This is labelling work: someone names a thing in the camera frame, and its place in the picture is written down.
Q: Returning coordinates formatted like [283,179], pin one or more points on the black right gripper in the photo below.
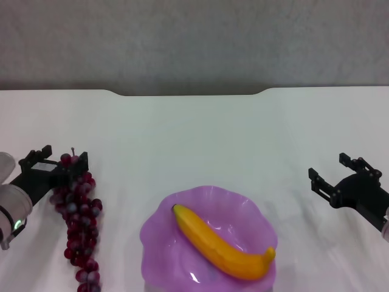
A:
[361,194]

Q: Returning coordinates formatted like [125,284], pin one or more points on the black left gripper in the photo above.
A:
[36,179]

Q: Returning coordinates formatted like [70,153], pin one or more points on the dark red grape bunch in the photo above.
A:
[80,213]

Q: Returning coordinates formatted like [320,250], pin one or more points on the yellow toy banana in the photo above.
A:
[212,240]

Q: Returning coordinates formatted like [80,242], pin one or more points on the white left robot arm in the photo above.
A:
[12,207]

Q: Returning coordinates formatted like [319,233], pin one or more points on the purple wavy plastic plate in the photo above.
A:
[170,243]

